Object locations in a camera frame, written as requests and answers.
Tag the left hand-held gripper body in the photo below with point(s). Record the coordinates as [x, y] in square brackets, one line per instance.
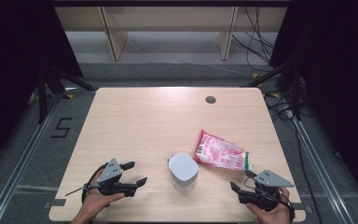
[110, 171]

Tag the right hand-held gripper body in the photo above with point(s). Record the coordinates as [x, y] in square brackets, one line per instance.
[270, 179]

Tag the pink and white plastic bag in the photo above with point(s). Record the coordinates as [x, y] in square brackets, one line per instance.
[219, 151]

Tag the clear jar with white lid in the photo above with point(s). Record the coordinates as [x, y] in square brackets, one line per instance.
[183, 169]

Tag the person's left hand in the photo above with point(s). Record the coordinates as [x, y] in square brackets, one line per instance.
[96, 200]

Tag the person's right hand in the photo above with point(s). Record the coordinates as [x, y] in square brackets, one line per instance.
[275, 216]

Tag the black metal stand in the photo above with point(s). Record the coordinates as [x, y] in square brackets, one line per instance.
[43, 93]
[296, 93]

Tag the black curtain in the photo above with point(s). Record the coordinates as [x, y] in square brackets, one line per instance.
[338, 77]
[9, 62]

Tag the light wooden shelf unit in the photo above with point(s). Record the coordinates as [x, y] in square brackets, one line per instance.
[167, 18]

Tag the silver metal floor rail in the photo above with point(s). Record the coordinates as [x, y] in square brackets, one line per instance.
[320, 168]
[18, 168]

